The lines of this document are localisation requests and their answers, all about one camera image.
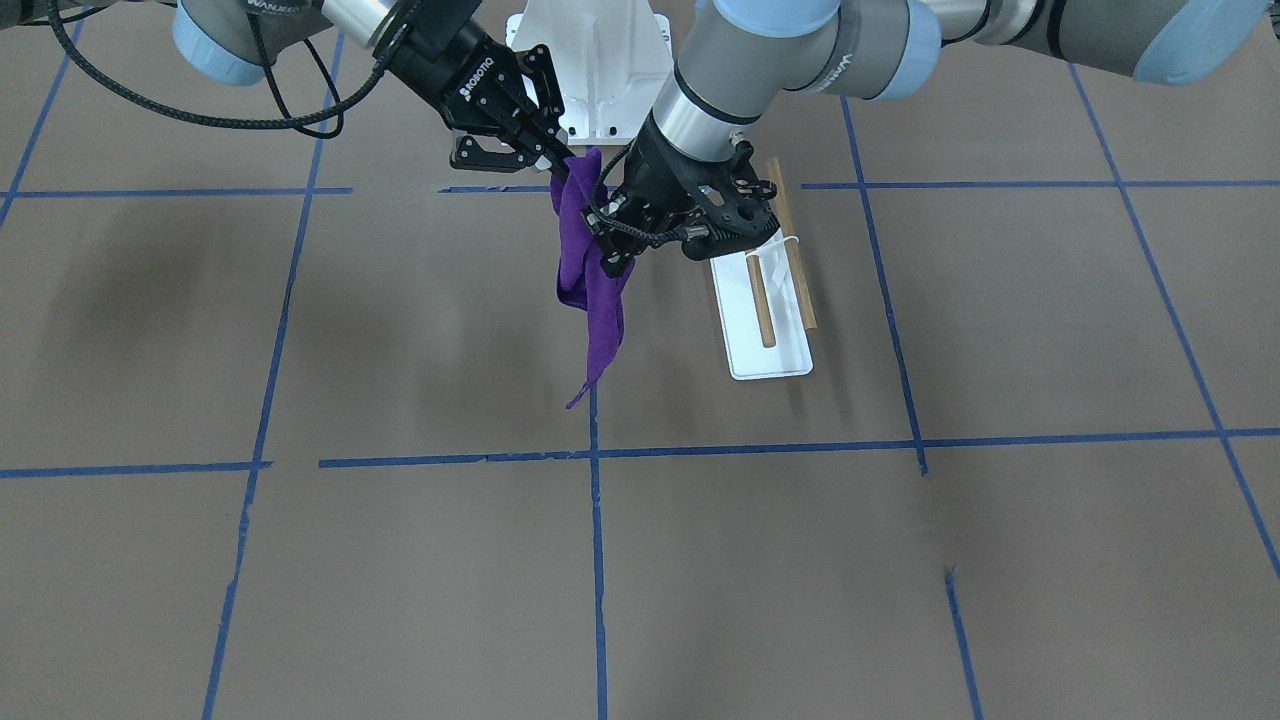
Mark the brown paper table cover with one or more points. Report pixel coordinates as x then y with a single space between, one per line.
284 433

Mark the purple towel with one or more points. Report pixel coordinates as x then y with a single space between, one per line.
581 281

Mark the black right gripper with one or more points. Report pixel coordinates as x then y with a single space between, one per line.
443 70

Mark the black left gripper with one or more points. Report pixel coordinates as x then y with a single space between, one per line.
653 170

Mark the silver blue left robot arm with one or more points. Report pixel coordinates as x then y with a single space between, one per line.
742 54

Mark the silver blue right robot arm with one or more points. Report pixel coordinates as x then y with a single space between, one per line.
237 43

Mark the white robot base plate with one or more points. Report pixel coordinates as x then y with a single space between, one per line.
611 59

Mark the white towel rack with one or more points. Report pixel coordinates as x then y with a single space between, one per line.
764 300

